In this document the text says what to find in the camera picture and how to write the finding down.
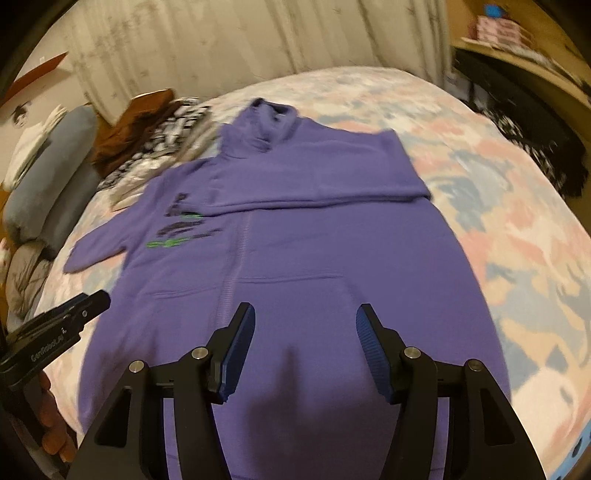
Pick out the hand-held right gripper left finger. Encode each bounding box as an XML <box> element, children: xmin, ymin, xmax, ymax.
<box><xmin>67</xmin><ymin>302</ymin><xmax>257</xmax><ymax>480</ymax></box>

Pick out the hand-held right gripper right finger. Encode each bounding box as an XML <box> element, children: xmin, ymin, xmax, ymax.
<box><xmin>355</xmin><ymin>302</ymin><xmax>548</xmax><ymax>480</ymax></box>

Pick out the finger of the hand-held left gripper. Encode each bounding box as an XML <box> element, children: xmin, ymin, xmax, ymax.
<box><xmin>9</xmin><ymin>290</ymin><xmax>112</xmax><ymax>370</ymax></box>

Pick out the purple hoodie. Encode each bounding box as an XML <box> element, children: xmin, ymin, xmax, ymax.
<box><xmin>64</xmin><ymin>97</ymin><xmax>511</xmax><ymax>480</ymax></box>

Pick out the person's left hand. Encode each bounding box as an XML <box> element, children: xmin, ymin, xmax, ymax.
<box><xmin>38</xmin><ymin>370</ymin><xmax>77</xmax><ymax>465</ymax></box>

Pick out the beige quilt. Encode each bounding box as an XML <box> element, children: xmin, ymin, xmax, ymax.
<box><xmin>4</xmin><ymin>242</ymin><xmax>51</xmax><ymax>319</ymax></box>

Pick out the grey-blue pillow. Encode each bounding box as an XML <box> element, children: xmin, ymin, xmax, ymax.
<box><xmin>4</xmin><ymin>105</ymin><xmax>100</xmax><ymax>257</ymax></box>

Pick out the white pillow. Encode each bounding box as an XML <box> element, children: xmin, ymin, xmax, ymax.
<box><xmin>4</xmin><ymin>104</ymin><xmax>70</xmax><ymax>190</ymax></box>

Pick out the bed with floral sheet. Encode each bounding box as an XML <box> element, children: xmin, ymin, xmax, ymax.
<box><xmin>34</xmin><ymin>67</ymin><xmax>591</xmax><ymax>480</ymax></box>

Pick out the brown cloth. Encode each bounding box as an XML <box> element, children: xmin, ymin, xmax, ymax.
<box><xmin>91</xmin><ymin>89</ymin><xmax>176</xmax><ymax>174</ymax></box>

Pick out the black and white patterned cloth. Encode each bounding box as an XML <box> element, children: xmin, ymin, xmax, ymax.
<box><xmin>98</xmin><ymin>98</ymin><xmax>213</xmax><ymax>190</ymax></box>

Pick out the blue perforated object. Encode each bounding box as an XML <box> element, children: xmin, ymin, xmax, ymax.
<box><xmin>554</xmin><ymin>411</ymin><xmax>591</xmax><ymax>480</ymax></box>

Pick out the pale curtain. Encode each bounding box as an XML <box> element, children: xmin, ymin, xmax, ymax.
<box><xmin>65</xmin><ymin>0</ymin><xmax>451</xmax><ymax>125</ymax></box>

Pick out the wooden desk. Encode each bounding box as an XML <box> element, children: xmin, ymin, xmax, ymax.
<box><xmin>450</xmin><ymin>37</ymin><xmax>591</xmax><ymax>134</ymax></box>

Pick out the pink box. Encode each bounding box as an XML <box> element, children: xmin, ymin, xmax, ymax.
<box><xmin>475</xmin><ymin>14</ymin><xmax>532</xmax><ymax>47</ymax></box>

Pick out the red wall pennant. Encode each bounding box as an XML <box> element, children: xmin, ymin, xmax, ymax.
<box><xmin>9</xmin><ymin>52</ymin><xmax>69</xmax><ymax>100</ymax></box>

